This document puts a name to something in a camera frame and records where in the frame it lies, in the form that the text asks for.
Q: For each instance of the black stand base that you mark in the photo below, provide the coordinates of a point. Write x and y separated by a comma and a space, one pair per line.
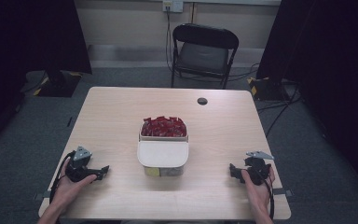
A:
59, 84
265, 88

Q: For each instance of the grey table grommet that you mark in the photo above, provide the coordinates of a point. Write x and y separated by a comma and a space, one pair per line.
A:
202, 101

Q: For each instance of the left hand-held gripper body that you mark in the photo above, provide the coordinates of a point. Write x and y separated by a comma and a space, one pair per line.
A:
80, 169

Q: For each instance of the black folding chair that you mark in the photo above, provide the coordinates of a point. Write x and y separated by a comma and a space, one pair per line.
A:
203, 54

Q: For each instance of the black curtain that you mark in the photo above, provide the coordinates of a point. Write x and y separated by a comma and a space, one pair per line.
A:
28, 34
329, 46

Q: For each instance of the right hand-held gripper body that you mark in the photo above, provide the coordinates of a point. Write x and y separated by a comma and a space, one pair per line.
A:
257, 168

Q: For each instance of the yellow jelly cup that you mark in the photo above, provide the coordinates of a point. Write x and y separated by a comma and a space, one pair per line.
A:
152, 171

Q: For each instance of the person's right hand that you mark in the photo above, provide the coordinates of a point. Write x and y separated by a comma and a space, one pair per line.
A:
258, 194

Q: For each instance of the pile of red packets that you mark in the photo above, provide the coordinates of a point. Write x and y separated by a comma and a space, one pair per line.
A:
164, 127

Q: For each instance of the beige open box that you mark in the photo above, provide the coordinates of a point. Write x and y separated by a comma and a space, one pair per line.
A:
143, 135

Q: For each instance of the clear box with white lid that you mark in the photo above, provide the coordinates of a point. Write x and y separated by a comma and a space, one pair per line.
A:
163, 155

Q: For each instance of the white wall socket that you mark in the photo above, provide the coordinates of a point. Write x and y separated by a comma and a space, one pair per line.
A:
172, 5

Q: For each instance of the grey tape strip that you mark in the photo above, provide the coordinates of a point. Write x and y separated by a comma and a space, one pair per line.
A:
42, 195
283, 192

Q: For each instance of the person's left hand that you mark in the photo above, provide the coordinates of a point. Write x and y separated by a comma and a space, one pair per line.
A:
65, 189

